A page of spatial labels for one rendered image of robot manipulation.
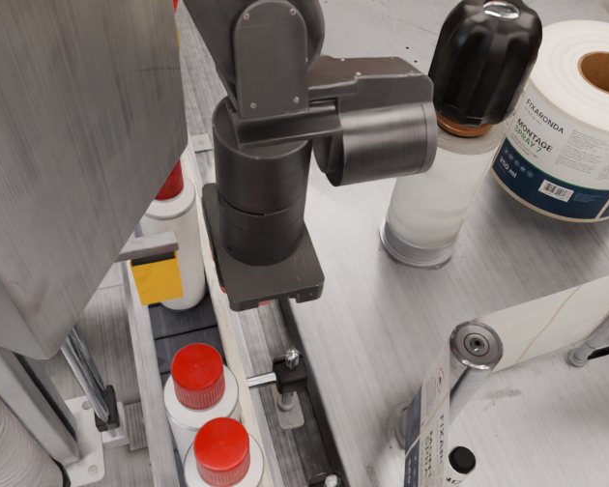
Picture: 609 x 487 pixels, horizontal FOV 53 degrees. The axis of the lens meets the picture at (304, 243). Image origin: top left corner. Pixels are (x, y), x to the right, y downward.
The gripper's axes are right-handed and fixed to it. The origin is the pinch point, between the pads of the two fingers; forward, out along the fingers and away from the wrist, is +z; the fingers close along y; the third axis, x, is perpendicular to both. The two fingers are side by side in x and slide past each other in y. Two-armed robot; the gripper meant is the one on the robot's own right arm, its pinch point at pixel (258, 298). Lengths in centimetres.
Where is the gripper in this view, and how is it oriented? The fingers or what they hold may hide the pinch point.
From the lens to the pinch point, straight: 50.2
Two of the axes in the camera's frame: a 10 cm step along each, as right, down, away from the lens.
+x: -9.6, 1.9, -2.2
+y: -2.8, -8.0, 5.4
